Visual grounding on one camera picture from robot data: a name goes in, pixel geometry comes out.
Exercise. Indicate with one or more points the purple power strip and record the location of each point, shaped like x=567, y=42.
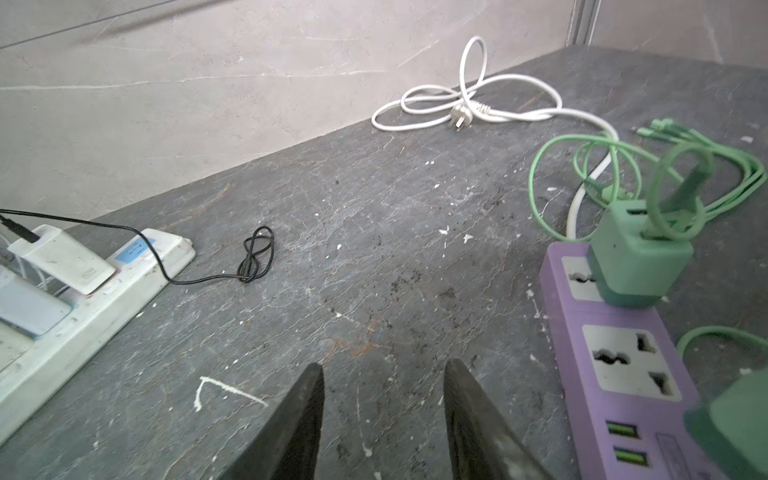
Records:
x=626, y=388

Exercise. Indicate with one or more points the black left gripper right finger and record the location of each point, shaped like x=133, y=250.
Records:
x=481, y=444

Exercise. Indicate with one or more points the green charger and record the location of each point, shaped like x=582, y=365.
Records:
x=732, y=428
x=629, y=269

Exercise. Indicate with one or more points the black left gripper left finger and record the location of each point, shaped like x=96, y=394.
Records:
x=288, y=444

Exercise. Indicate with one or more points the white charger with label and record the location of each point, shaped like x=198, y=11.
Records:
x=28, y=308

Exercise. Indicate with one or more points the white square charger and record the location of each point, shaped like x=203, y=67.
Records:
x=60, y=255

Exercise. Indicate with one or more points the white multicolour power strip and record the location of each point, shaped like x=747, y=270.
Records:
x=34, y=369

